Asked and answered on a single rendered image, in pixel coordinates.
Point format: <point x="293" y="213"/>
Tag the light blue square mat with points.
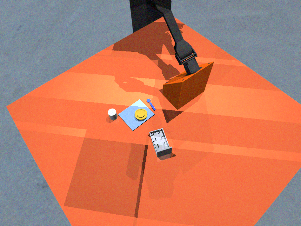
<point x="128" y="115"/>

